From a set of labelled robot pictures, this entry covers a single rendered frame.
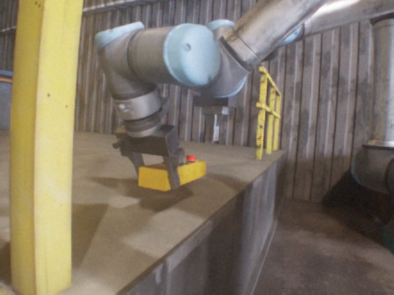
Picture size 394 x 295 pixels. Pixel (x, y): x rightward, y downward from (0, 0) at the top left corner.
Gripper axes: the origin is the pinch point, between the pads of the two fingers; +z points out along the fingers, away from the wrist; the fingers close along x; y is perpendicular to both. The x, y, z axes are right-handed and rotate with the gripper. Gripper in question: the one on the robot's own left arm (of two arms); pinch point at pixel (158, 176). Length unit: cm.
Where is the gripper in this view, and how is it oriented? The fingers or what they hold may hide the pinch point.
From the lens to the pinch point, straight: 61.5
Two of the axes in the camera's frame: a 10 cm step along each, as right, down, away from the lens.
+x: 9.1, 0.8, -4.0
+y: -3.8, 5.1, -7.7
